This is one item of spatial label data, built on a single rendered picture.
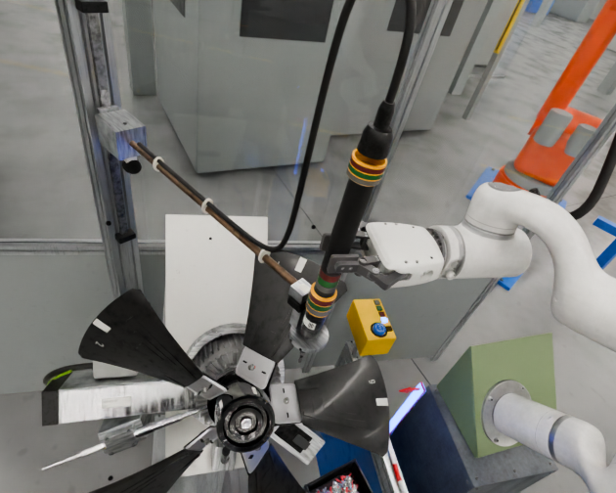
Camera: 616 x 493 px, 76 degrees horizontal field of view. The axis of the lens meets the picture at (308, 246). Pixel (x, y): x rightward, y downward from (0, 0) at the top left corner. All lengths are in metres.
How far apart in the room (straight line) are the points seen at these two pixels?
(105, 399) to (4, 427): 1.37
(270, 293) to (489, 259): 0.46
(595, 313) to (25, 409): 2.26
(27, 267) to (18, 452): 0.95
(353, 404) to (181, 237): 0.59
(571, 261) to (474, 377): 0.72
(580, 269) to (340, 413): 0.59
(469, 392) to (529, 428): 0.17
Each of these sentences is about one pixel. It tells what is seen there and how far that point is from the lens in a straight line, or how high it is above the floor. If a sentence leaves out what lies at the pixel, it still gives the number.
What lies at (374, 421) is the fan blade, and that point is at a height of 1.15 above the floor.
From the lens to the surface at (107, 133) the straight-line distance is 1.00.
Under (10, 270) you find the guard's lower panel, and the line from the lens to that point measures 1.68.
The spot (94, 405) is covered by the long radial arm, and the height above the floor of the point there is 1.11.
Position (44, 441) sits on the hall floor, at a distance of 2.29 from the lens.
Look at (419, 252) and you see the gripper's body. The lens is 0.59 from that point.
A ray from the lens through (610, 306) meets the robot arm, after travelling 0.63.
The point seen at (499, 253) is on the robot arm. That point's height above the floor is 1.68.
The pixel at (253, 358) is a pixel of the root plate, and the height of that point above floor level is 1.26.
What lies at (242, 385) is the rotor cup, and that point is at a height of 1.24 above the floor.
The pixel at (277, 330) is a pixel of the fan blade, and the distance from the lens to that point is 0.86.
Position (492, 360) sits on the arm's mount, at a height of 1.13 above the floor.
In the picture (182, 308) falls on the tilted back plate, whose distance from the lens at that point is 1.07.
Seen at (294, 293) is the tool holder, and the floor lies 1.53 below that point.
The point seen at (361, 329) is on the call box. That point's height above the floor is 1.06.
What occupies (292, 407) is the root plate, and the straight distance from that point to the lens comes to 0.94.
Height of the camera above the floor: 2.02
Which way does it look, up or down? 41 degrees down
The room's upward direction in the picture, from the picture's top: 15 degrees clockwise
